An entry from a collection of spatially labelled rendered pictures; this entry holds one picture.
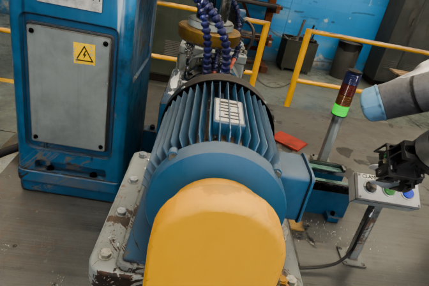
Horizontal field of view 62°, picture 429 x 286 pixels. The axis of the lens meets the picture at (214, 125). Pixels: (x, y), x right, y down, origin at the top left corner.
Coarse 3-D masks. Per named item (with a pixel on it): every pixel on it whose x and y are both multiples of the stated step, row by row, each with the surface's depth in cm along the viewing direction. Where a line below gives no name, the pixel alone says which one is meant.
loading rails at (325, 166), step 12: (312, 168) 125; (324, 168) 127; (336, 168) 128; (324, 180) 119; (336, 180) 128; (312, 192) 118; (324, 192) 118; (336, 192) 118; (348, 192) 117; (312, 204) 120; (324, 204) 120; (336, 204) 120; (348, 204) 120; (324, 216) 120; (336, 216) 119
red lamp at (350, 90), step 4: (344, 84) 139; (340, 88) 141; (344, 88) 139; (348, 88) 138; (352, 88) 138; (356, 88) 139; (340, 92) 140; (344, 92) 139; (348, 92) 138; (352, 92) 138
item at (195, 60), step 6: (192, 60) 140; (198, 60) 136; (192, 66) 131; (198, 66) 129; (234, 66) 144; (192, 72) 129; (198, 72) 129; (216, 72) 129; (234, 72) 136; (186, 78) 130; (192, 78) 130
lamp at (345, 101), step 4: (340, 96) 141; (344, 96) 140; (348, 96) 139; (352, 96) 140; (336, 100) 143; (340, 100) 141; (344, 100) 140; (348, 100) 140; (340, 104) 141; (344, 104) 141; (348, 104) 141
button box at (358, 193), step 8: (352, 176) 95; (360, 176) 93; (368, 176) 93; (352, 184) 94; (360, 184) 92; (376, 184) 92; (352, 192) 94; (360, 192) 91; (368, 192) 91; (376, 192) 92; (384, 192) 92; (400, 192) 92; (416, 192) 93; (352, 200) 93; (360, 200) 92; (368, 200) 91; (376, 200) 91; (384, 200) 91; (392, 200) 91; (400, 200) 92; (408, 200) 92; (416, 200) 92; (392, 208) 95; (400, 208) 94; (408, 208) 93; (416, 208) 92
